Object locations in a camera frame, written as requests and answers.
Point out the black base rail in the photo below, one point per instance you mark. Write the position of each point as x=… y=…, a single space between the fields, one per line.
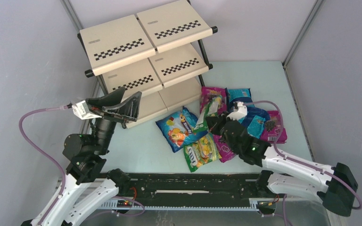
x=182 y=191

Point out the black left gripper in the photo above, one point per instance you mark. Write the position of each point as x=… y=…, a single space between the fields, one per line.
x=112 y=114

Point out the green Fox's candy bag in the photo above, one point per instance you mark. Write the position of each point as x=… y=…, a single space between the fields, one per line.
x=200 y=153

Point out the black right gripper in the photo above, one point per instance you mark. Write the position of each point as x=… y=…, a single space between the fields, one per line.
x=219 y=124

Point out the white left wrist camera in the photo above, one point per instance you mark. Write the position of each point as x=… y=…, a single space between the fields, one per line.
x=82 y=111

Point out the magenta grape candy bag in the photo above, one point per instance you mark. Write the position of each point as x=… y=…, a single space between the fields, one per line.
x=223 y=149
x=208 y=92
x=272 y=128

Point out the green candy bag nutrition side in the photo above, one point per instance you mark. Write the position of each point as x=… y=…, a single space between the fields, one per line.
x=209 y=110

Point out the teal blue candy bag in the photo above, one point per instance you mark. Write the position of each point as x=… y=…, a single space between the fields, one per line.
x=254 y=121
x=238 y=95

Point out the beige three-tier shelf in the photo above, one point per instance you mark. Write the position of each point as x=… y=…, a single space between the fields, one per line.
x=158 y=52

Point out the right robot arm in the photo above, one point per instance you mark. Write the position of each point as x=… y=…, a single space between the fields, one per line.
x=339 y=182

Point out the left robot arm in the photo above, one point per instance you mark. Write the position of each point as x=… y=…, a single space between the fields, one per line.
x=68 y=207

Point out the blue fruit candy bag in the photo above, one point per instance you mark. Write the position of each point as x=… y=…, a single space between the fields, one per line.
x=178 y=129

